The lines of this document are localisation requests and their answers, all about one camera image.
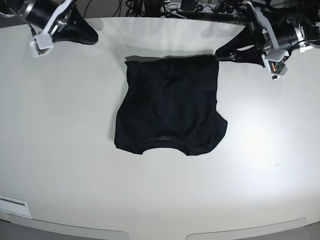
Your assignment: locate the dark navy T-shirt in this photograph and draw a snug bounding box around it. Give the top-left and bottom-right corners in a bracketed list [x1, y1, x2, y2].
[114, 55, 228, 156]

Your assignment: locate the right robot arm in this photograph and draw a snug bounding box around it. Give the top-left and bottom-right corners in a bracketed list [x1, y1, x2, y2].
[0, 0, 99, 45]

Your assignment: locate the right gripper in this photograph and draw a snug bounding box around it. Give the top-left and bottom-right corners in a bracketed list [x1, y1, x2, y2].
[19, 0, 99, 45]

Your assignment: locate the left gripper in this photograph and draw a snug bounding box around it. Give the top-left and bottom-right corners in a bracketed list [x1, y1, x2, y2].
[214, 9, 305, 68]

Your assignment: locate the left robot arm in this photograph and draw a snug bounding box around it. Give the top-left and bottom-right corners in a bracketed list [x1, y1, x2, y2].
[215, 2, 320, 76]

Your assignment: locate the white power strip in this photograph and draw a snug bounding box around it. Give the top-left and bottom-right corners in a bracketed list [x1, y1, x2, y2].
[194, 1, 235, 15]

